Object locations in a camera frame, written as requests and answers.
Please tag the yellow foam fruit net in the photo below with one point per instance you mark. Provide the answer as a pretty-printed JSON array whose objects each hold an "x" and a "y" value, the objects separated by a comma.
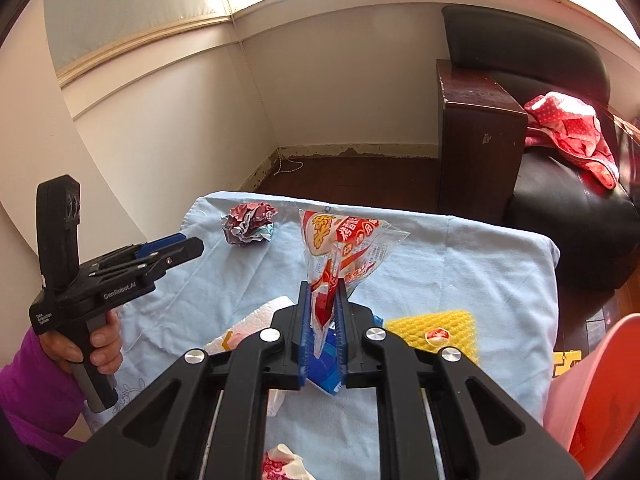
[{"x": 433, "y": 331}]

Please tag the red white paper ball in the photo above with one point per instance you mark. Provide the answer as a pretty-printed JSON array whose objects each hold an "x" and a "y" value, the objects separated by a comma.
[{"x": 249, "y": 223}]

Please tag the red pink patterned paper bag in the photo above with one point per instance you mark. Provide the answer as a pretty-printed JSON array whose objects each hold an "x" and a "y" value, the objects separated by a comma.
[{"x": 280, "y": 463}]

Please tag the red polka dot cloth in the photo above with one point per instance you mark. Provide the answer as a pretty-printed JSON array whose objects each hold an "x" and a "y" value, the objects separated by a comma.
[{"x": 572, "y": 128}]

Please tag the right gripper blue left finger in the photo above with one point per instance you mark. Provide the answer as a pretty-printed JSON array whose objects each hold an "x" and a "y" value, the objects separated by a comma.
[{"x": 304, "y": 333}]

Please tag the pink plastic trash bin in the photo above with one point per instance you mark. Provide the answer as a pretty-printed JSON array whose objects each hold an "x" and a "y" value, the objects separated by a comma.
[{"x": 593, "y": 408}]

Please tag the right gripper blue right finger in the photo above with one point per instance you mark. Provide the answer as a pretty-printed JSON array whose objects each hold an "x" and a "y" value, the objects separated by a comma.
[{"x": 341, "y": 343}]

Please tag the blue tempo tissue pack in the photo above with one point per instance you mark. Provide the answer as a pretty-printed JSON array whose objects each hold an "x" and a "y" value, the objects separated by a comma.
[{"x": 323, "y": 371}]

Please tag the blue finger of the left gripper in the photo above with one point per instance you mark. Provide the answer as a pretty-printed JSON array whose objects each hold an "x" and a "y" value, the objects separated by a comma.
[
  {"x": 175, "y": 255},
  {"x": 156, "y": 245}
]

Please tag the clear red snack wrapper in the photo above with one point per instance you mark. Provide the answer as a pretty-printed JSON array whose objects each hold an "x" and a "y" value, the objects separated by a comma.
[{"x": 341, "y": 248}]

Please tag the black leather armchair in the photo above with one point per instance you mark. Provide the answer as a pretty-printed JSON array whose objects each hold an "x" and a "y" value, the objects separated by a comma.
[{"x": 499, "y": 61}]

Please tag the purple sleeve left forearm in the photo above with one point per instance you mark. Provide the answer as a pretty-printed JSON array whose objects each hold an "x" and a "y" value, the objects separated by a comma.
[{"x": 41, "y": 402}]

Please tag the light blue floral tablecloth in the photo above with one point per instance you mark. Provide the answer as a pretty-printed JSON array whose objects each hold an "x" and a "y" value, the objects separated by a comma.
[{"x": 503, "y": 277}]

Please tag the white foam piece orange label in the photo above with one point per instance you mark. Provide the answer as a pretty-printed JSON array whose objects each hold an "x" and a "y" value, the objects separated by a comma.
[{"x": 256, "y": 321}]

